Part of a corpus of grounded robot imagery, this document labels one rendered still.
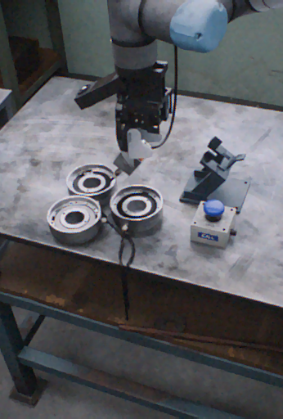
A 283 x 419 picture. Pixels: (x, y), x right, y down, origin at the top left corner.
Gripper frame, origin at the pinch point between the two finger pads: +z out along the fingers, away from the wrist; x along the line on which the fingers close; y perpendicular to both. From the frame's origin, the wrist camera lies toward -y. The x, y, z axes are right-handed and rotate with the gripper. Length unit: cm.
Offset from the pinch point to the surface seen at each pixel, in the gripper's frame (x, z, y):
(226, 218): -2.3, 8.7, 19.7
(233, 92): 158, 79, -14
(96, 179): 3.1, 10.8, -9.9
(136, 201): -0.9, 10.8, 0.6
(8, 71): 108, 54, -107
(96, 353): 9, 93, -22
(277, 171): 20.1, 13.2, 25.7
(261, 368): -12, 40, 31
